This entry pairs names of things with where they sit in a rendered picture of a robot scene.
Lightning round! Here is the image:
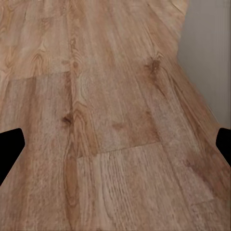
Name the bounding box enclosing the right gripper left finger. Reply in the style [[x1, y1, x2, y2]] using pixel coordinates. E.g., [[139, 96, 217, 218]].
[[0, 128, 25, 186]]

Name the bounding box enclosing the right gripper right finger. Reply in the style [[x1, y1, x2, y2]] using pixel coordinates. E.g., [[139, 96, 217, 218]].
[[216, 128, 231, 166]]

